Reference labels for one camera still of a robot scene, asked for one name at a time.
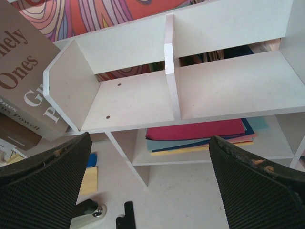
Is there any blue eraser block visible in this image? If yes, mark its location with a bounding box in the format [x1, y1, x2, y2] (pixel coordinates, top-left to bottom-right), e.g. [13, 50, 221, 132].
[87, 153, 98, 168]

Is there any grey black stapler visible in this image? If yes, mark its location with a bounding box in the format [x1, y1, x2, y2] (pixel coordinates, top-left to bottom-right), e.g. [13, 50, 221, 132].
[70, 199, 107, 229]

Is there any grey Lonely City book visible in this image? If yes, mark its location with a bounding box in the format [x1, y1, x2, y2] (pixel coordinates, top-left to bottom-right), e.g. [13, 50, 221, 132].
[0, 0, 68, 141]

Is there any white bookshelf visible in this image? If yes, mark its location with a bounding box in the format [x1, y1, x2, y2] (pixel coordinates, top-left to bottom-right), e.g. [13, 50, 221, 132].
[43, 0, 305, 186]

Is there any stack of coloured folders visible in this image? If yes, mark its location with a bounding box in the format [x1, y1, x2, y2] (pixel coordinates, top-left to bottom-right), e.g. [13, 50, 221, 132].
[145, 117, 268, 155]

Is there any brown Fredonia book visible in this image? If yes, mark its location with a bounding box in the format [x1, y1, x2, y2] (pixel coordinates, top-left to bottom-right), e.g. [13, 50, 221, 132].
[0, 114, 41, 151]

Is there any black clip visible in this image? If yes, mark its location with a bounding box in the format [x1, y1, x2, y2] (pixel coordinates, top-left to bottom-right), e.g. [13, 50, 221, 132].
[116, 201, 136, 229]

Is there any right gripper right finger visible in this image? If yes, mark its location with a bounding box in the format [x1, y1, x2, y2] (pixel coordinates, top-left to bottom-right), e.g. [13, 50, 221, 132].
[209, 136, 305, 229]

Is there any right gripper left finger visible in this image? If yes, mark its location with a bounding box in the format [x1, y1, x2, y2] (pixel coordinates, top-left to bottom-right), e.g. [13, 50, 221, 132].
[0, 132, 92, 229]

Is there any yellow sticky note pad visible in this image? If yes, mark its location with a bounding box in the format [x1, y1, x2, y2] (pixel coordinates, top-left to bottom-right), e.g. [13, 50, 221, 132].
[80, 167, 98, 195]

